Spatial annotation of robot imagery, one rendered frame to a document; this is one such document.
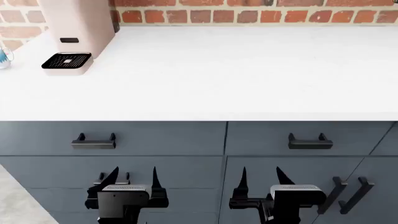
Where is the wide dark blue drawer front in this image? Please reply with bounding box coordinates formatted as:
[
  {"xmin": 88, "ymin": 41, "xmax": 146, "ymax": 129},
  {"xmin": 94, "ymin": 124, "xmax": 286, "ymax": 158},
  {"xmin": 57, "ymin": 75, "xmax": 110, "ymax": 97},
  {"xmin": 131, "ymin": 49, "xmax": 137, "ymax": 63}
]
[
  {"xmin": 224, "ymin": 121, "xmax": 395, "ymax": 157},
  {"xmin": 0, "ymin": 121, "xmax": 228, "ymax": 157}
]

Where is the black bar drawer handle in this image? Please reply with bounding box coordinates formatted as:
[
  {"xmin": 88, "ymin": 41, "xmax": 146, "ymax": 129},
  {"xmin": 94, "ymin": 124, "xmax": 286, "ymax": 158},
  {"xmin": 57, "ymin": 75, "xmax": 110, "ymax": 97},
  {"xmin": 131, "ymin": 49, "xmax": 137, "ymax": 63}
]
[
  {"xmin": 287, "ymin": 133, "xmax": 334, "ymax": 150},
  {"xmin": 70, "ymin": 133, "xmax": 117, "ymax": 150},
  {"xmin": 93, "ymin": 172, "xmax": 131, "ymax": 185}
]

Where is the deep dark blue drawer front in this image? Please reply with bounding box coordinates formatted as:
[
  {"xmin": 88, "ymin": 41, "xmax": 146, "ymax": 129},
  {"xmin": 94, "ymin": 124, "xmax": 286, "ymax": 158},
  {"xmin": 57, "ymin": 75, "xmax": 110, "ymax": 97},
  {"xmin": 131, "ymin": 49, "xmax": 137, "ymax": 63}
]
[{"xmin": 0, "ymin": 156, "xmax": 224, "ymax": 190}]

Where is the grey-topped wrist camera box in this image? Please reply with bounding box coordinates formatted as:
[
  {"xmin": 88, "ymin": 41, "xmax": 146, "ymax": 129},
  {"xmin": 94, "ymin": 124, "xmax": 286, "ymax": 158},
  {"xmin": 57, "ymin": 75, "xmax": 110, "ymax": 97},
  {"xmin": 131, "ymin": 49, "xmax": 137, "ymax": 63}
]
[
  {"xmin": 269, "ymin": 184, "xmax": 328, "ymax": 207},
  {"xmin": 101, "ymin": 184, "xmax": 152, "ymax": 192}
]

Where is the grey-topped left wrist camera box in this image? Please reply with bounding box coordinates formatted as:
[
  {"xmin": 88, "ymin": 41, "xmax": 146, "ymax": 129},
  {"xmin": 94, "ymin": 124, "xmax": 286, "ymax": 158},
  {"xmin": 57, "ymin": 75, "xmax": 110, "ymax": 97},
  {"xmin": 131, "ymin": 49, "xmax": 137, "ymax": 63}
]
[{"xmin": 101, "ymin": 184, "xmax": 152, "ymax": 192}]

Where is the pink coffee machine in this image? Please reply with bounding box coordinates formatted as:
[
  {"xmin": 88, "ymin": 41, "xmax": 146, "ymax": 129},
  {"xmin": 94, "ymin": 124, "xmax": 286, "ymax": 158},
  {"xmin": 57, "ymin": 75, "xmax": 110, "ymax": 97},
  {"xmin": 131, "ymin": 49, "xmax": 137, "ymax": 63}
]
[{"xmin": 36, "ymin": 0, "xmax": 117, "ymax": 77}]

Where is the white mug with blue pattern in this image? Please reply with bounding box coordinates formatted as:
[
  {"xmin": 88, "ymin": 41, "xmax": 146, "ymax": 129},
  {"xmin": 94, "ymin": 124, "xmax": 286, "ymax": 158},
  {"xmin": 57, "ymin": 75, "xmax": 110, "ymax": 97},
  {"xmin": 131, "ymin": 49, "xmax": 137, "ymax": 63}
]
[{"xmin": 0, "ymin": 45, "xmax": 15, "ymax": 70}]

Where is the long black door handle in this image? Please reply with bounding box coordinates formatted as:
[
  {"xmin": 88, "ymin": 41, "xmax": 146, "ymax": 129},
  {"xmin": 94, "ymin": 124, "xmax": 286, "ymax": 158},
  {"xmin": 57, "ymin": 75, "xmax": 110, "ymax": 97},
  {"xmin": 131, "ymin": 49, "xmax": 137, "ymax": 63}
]
[
  {"xmin": 317, "ymin": 175, "xmax": 349, "ymax": 215},
  {"xmin": 338, "ymin": 175, "xmax": 376, "ymax": 215}
]

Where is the grey-topped right wrist camera box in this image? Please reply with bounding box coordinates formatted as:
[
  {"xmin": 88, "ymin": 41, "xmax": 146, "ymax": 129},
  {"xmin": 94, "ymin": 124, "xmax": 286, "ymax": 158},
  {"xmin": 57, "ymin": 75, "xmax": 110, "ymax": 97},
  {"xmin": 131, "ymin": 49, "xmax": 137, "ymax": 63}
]
[{"xmin": 269, "ymin": 184, "xmax": 328, "ymax": 207}]

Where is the black drip tray grate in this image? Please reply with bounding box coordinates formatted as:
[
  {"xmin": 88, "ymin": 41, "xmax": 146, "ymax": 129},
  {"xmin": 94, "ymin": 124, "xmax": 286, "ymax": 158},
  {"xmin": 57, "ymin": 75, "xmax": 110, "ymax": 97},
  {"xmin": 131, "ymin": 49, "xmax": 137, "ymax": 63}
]
[{"xmin": 40, "ymin": 52, "xmax": 93, "ymax": 70}]

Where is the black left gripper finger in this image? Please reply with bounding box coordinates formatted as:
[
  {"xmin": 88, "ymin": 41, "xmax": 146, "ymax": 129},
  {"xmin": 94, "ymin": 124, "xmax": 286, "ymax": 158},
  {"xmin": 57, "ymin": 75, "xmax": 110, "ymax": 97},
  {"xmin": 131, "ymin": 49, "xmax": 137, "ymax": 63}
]
[
  {"xmin": 85, "ymin": 166, "xmax": 119, "ymax": 210},
  {"xmin": 150, "ymin": 166, "xmax": 170, "ymax": 209}
]

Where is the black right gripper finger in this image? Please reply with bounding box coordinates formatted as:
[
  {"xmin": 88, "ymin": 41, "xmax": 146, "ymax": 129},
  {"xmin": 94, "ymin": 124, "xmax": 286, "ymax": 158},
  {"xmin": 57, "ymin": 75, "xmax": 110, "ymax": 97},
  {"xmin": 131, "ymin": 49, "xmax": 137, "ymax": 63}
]
[
  {"xmin": 275, "ymin": 166, "xmax": 296, "ymax": 185},
  {"xmin": 229, "ymin": 166, "xmax": 249, "ymax": 210}
]

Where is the dark blue cabinet door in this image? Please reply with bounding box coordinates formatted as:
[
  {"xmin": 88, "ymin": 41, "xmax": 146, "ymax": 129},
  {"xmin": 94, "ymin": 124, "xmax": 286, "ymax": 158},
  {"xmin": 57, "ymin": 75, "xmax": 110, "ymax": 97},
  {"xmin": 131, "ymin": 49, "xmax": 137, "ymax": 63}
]
[
  {"xmin": 218, "ymin": 156, "xmax": 365, "ymax": 224},
  {"xmin": 310, "ymin": 156, "xmax": 398, "ymax": 224}
]

